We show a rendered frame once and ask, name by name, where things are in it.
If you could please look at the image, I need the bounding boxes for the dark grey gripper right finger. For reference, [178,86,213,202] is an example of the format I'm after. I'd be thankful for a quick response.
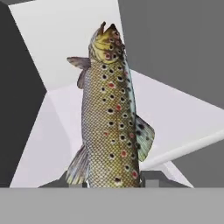
[139,170,191,188]

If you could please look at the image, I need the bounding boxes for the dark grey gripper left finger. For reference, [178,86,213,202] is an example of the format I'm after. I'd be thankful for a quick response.
[38,171,88,188]

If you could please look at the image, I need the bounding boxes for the spotted brown trout fish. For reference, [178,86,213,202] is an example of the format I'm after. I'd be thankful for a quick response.
[66,20,156,188]

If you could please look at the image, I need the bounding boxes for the white open box container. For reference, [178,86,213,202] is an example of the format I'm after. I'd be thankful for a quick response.
[8,0,224,188]

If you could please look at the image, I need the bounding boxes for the white bar handle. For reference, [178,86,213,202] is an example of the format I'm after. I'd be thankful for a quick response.
[141,129,224,171]

